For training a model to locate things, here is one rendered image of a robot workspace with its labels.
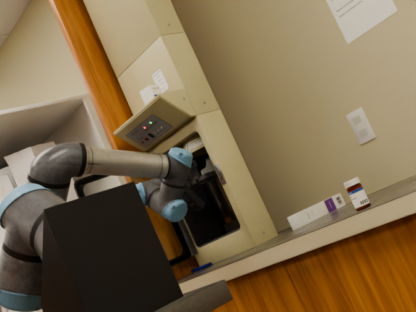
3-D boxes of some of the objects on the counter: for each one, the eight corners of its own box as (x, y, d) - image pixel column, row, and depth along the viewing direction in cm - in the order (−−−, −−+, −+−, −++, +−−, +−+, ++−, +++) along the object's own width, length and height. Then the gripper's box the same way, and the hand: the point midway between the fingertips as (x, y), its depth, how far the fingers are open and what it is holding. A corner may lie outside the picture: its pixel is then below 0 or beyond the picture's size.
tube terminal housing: (247, 246, 240) (167, 69, 250) (304, 223, 216) (213, 28, 226) (200, 269, 223) (116, 78, 233) (257, 246, 200) (161, 34, 209)
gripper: (176, 162, 201) (221, 148, 215) (152, 179, 213) (196, 164, 227) (187, 187, 200) (232, 171, 214) (162, 202, 212) (206, 186, 225)
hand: (215, 175), depth 219 cm, fingers closed on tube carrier, 9 cm apart
